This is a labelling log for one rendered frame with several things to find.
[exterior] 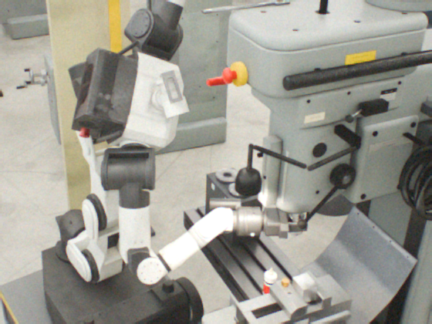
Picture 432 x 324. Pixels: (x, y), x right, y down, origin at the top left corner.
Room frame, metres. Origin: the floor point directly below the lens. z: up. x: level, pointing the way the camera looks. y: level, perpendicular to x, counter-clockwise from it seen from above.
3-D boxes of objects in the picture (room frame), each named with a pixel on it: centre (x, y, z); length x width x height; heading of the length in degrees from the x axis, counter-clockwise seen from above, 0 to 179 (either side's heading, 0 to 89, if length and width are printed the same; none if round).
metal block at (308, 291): (1.42, -0.36, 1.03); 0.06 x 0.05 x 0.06; 25
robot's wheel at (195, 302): (1.90, 0.01, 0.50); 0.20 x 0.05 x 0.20; 35
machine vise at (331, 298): (1.41, -0.33, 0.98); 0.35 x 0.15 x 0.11; 115
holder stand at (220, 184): (1.87, -0.16, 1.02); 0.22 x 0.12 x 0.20; 26
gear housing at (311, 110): (1.51, -0.36, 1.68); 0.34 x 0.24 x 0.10; 115
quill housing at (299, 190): (1.49, -0.33, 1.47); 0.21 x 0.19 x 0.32; 25
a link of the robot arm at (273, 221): (1.49, -0.23, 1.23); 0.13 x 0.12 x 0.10; 0
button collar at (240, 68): (1.39, -0.12, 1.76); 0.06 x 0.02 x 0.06; 25
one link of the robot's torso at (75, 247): (1.98, 0.38, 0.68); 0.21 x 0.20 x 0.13; 35
